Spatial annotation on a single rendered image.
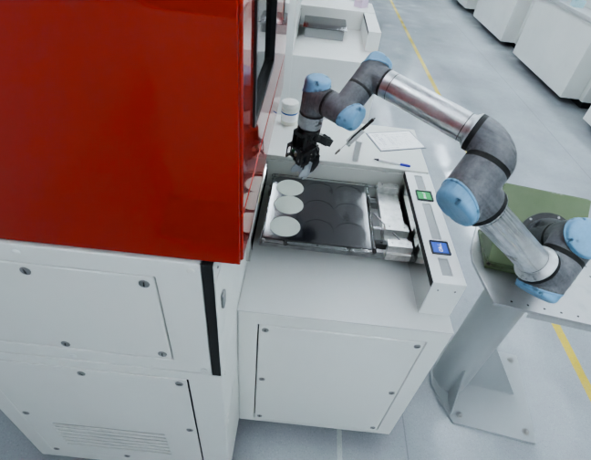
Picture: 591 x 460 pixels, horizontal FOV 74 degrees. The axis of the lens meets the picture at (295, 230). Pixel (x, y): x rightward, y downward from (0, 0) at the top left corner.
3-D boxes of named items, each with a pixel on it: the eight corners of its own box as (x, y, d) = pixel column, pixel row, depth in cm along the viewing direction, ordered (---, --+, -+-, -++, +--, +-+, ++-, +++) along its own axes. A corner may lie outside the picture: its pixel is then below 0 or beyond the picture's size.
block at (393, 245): (386, 252, 126) (388, 245, 124) (385, 245, 129) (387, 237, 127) (410, 255, 126) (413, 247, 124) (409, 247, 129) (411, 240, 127)
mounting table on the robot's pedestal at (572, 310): (565, 260, 159) (584, 237, 151) (605, 356, 127) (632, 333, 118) (452, 237, 164) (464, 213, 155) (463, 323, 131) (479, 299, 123)
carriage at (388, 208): (384, 259, 127) (386, 254, 126) (374, 193, 155) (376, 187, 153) (409, 262, 128) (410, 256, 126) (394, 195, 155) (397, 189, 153)
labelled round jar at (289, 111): (279, 125, 165) (281, 104, 159) (281, 118, 171) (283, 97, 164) (295, 127, 165) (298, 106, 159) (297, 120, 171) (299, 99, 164)
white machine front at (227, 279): (212, 375, 97) (201, 264, 70) (257, 184, 157) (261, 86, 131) (224, 376, 97) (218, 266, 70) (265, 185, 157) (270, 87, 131)
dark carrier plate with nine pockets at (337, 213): (263, 238, 124) (263, 236, 123) (274, 176, 149) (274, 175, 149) (371, 250, 124) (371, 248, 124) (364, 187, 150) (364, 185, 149)
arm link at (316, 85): (322, 88, 104) (298, 75, 107) (315, 124, 112) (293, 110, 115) (339, 80, 109) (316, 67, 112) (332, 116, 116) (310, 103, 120)
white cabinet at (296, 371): (238, 427, 166) (236, 312, 112) (266, 262, 238) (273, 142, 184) (388, 444, 167) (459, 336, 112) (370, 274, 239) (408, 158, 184)
